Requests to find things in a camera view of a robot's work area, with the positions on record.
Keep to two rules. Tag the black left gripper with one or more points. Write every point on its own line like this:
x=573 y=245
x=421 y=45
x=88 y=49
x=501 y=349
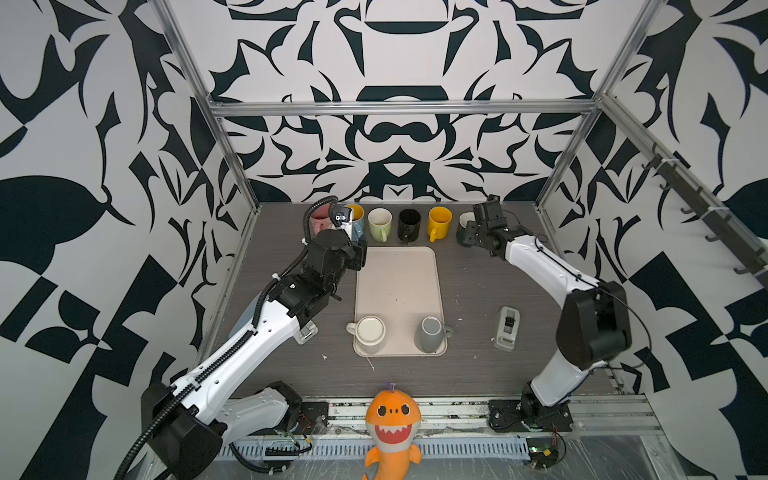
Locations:
x=355 y=252

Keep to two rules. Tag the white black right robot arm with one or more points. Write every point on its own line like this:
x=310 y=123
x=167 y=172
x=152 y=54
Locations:
x=594 y=325

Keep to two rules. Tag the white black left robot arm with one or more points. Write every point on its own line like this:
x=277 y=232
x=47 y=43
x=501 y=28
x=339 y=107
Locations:
x=187 y=423

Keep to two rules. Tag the beige plastic tray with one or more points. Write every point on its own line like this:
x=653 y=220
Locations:
x=399 y=286

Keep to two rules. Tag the left grey docking plate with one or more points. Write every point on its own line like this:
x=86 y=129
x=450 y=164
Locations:
x=306 y=333

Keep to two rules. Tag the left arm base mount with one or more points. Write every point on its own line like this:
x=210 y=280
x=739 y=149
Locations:
x=307 y=417

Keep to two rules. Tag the yellow mug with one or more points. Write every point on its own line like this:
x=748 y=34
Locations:
x=439 y=223

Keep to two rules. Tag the grey mug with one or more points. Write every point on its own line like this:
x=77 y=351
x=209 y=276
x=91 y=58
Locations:
x=431 y=334

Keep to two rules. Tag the white slotted cable duct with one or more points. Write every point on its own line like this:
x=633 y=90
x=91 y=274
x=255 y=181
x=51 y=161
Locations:
x=326 y=449

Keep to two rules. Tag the wall hook rail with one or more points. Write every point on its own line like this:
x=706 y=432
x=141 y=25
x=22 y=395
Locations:
x=701 y=204

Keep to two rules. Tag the blue butterfly mug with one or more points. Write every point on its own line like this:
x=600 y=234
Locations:
x=358 y=223

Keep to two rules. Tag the orange shark plush toy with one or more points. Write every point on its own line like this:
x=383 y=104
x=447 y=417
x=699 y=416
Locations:
x=393 y=418

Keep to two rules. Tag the aluminium frame rail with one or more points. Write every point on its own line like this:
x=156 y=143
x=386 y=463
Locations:
x=578 y=106

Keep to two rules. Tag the grey docking plate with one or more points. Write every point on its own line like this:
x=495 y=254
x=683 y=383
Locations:
x=507 y=328
x=306 y=333

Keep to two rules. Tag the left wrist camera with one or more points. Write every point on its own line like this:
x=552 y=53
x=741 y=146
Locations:
x=342 y=219

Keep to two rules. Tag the right grey docking plate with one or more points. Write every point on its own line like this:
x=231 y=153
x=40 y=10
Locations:
x=507 y=328

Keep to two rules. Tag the light green mug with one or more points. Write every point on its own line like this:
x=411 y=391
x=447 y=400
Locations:
x=379 y=224

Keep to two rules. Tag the white cream mug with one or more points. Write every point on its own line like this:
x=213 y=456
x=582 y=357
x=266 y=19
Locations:
x=369 y=334

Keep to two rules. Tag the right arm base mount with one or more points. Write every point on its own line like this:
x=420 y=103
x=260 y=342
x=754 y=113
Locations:
x=528 y=415

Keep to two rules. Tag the black mug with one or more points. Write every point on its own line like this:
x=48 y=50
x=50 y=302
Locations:
x=409 y=223

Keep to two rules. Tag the pink ghost pattern mug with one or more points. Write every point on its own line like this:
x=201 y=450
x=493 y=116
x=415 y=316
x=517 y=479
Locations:
x=320 y=219

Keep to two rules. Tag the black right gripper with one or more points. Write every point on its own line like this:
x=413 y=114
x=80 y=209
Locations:
x=469 y=233

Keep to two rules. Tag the dark green mug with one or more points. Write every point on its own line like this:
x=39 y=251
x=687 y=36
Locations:
x=461 y=231

